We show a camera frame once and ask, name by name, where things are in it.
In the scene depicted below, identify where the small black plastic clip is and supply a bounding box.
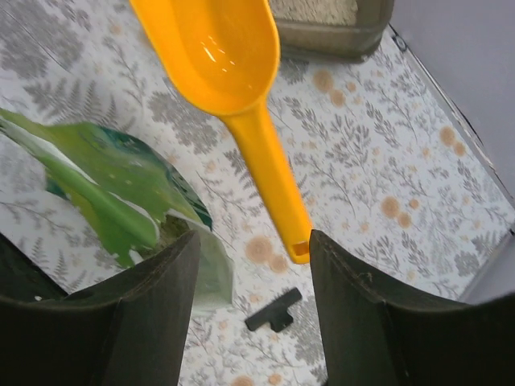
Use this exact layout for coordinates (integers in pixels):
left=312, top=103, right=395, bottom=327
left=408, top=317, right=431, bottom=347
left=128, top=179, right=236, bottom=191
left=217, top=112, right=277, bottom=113
left=245, top=288, right=303, bottom=333

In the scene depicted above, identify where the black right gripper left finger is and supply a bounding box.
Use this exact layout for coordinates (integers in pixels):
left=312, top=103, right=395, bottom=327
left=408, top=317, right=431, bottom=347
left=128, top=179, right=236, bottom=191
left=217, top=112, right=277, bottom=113
left=1, top=231, right=200, bottom=385

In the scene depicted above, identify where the brown plastic litter box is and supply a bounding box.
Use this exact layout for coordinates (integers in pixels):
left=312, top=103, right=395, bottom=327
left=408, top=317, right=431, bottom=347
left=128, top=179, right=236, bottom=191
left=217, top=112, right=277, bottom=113
left=275, top=0, right=394, bottom=64

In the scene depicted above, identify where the green litter bag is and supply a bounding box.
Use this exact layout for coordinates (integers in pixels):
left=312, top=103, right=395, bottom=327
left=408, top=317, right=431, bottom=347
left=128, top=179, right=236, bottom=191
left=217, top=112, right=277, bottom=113
left=1, top=109, right=234, bottom=314

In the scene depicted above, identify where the orange plastic scoop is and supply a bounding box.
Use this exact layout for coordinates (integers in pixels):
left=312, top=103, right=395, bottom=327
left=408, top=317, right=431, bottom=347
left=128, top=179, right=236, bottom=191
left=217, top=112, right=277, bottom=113
left=131, top=0, right=312, bottom=265

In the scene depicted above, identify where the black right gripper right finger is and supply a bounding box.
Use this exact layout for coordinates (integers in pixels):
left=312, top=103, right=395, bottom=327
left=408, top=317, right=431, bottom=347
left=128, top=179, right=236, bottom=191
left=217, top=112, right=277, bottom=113
left=310, top=230, right=514, bottom=385

